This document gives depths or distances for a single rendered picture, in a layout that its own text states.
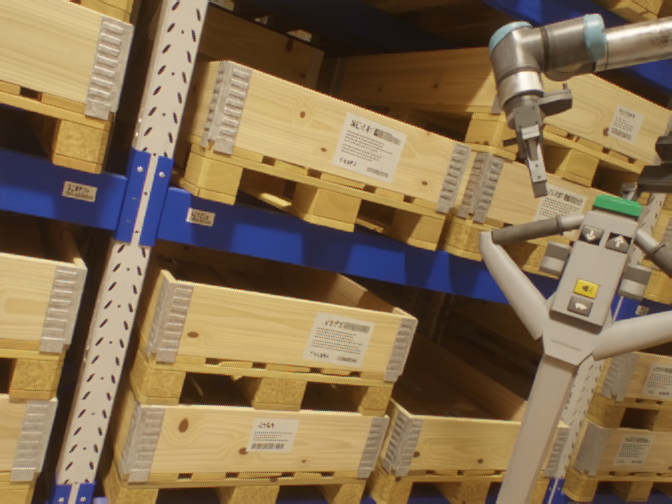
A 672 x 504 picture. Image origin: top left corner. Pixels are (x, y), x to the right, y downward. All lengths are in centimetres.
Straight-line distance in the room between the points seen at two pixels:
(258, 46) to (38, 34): 159
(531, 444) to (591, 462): 169
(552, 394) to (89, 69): 116
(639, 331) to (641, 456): 199
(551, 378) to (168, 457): 105
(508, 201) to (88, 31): 133
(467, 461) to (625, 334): 130
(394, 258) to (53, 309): 99
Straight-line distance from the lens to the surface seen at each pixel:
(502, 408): 291
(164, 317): 163
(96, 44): 151
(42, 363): 164
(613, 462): 304
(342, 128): 172
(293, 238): 176
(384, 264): 193
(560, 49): 139
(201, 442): 182
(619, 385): 284
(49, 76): 150
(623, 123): 243
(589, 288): 120
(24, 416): 170
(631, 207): 126
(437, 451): 229
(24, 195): 159
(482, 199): 203
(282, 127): 164
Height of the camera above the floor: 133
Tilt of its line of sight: 8 degrees down
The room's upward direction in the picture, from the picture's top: 16 degrees clockwise
